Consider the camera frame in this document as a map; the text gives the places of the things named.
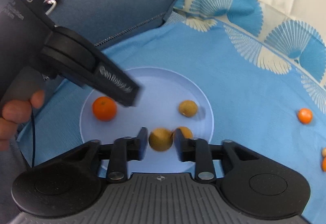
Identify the tan longan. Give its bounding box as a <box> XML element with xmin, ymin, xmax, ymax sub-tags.
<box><xmin>322</xmin><ymin>147</ymin><xmax>326</xmax><ymax>158</ymax></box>
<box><xmin>178</xmin><ymin>126</ymin><xmax>193</xmax><ymax>139</ymax></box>
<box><xmin>149</xmin><ymin>127</ymin><xmax>174</xmax><ymax>152</ymax></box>
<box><xmin>178</xmin><ymin>100</ymin><xmax>198</xmax><ymax>117</ymax></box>

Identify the orange mandarin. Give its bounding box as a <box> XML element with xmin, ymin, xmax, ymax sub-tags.
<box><xmin>92</xmin><ymin>97</ymin><xmax>117</xmax><ymax>121</ymax></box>
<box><xmin>297</xmin><ymin>108</ymin><xmax>313</xmax><ymax>124</ymax></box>

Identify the orange kumquat front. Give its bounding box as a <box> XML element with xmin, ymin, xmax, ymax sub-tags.
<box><xmin>322</xmin><ymin>157</ymin><xmax>326</xmax><ymax>172</ymax></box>

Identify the person's left hand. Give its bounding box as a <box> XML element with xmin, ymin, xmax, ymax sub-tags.
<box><xmin>1</xmin><ymin>90</ymin><xmax>45</xmax><ymax>151</ymax></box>

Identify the light blue round plate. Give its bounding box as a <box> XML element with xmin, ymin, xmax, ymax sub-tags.
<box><xmin>79</xmin><ymin>67</ymin><xmax>215</xmax><ymax>173</ymax></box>

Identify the blue denim sofa armrest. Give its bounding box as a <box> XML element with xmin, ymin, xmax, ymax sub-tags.
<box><xmin>49</xmin><ymin>0</ymin><xmax>176</xmax><ymax>50</ymax></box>

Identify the tan longan in cluster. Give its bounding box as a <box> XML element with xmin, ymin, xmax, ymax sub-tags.
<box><xmin>322</xmin><ymin>147</ymin><xmax>326</xmax><ymax>158</ymax></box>

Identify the blue patterned bed sheet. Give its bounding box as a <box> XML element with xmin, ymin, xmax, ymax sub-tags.
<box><xmin>15</xmin><ymin>0</ymin><xmax>326</xmax><ymax>224</ymax></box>

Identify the white charging cable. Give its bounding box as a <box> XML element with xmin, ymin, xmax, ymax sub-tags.
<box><xmin>45</xmin><ymin>0</ymin><xmax>58</xmax><ymax>16</ymax></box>

